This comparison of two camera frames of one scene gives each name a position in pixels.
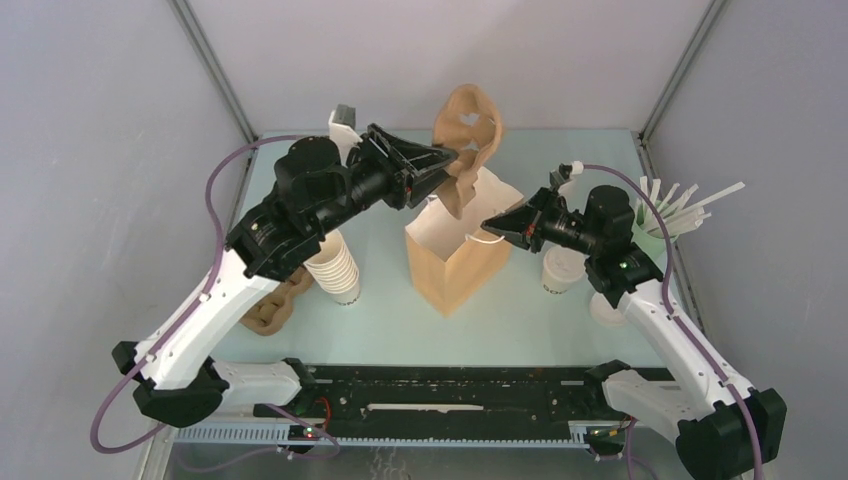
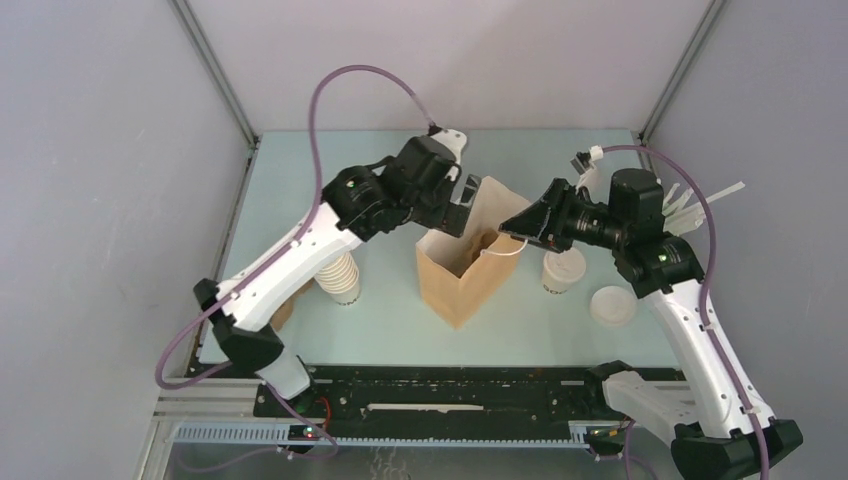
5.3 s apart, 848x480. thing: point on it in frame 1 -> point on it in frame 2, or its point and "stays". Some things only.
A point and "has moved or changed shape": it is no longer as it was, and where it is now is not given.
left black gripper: (407, 160) -> (450, 217)
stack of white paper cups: (334, 268) stays
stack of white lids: (604, 313) stays
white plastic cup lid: (563, 264) stays
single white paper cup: (562, 271) stays
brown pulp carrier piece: (468, 122) -> (480, 243)
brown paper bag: (450, 257) has moved or changed shape
